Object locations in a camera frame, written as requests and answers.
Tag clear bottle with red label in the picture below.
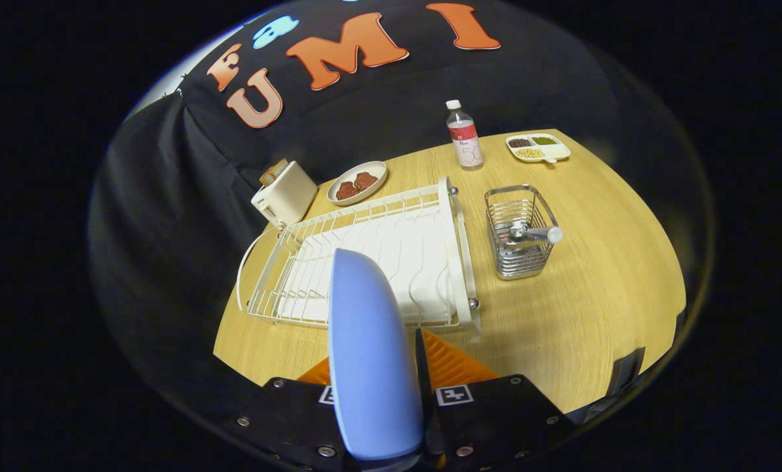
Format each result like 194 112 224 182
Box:
446 100 484 171

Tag toast slices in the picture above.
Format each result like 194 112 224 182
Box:
260 158 290 186

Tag metal spoon with white handle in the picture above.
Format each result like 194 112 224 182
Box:
509 221 564 253

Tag white oval dish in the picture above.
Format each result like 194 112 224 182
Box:
326 161 388 207

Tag white wire dish rack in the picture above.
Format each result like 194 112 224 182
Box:
236 176 482 332

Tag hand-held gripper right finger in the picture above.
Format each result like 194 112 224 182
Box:
416 328 578 472

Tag black backdrop cloth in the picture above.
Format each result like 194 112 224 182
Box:
89 0 627 394

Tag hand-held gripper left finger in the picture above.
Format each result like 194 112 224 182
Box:
224 357 359 472

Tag cream toaster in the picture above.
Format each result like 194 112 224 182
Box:
251 161 319 227

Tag blue plate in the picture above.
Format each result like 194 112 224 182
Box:
327 248 424 461

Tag metal wire basket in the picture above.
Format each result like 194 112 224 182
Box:
484 184 560 281

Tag white divided dish with beans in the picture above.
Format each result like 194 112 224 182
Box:
505 133 572 164

